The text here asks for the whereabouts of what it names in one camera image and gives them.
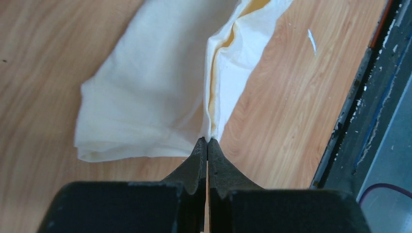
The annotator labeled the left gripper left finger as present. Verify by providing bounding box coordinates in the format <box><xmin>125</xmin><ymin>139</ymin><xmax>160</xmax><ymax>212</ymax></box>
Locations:
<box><xmin>38</xmin><ymin>138</ymin><xmax>207</xmax><ymax>233</ymax></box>

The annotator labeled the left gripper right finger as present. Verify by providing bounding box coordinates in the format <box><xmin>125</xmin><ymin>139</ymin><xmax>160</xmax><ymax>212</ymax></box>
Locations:
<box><xmin>207</xmin><ymin>139</ymin><xmax>370</xmax><ymax>233</ymax></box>

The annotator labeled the cream boxer underwear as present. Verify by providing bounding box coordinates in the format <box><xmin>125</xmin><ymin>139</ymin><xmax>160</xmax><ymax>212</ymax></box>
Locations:
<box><xmin>74</xmin><ymin>0</ymin><xmax>291</xmax><ymax>162</ymax></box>

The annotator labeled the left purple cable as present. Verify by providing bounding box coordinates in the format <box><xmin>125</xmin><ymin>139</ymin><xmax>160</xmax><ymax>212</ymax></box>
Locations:
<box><xmin>358</xmin><ymin>183</ymin><xmax>412</xmax><ymax>206</ymax></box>

